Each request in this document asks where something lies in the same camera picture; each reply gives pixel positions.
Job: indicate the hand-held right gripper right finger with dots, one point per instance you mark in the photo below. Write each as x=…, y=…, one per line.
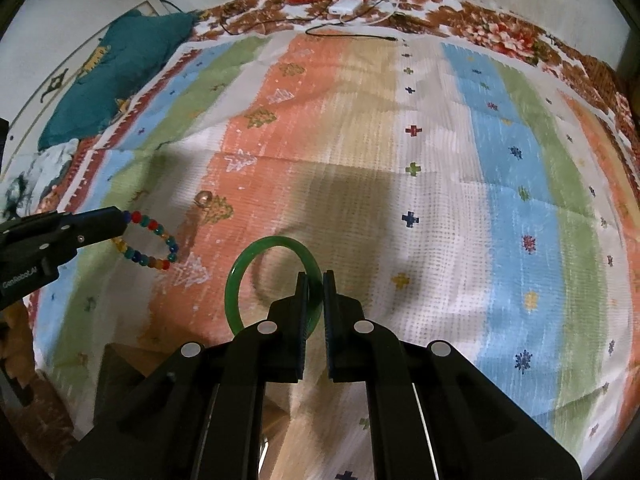
x=328, y=320

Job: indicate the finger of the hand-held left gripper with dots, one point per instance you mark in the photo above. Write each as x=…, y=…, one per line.
x=95, y=220
x=95, y=237

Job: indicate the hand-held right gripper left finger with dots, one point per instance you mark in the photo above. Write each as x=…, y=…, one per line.
x=301, y=320

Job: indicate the green jade bangle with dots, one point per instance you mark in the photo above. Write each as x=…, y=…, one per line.
x=234, y=282

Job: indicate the small amber bead charm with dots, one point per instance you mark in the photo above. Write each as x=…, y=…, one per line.
x=203, y=200

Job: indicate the teal patterned cloth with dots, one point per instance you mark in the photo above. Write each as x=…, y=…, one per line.
x=120, y=65

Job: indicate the striped colourful mat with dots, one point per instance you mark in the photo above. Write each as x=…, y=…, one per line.
x=450, y=185

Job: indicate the white charger block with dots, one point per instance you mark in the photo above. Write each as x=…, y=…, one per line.
x=349, y=7

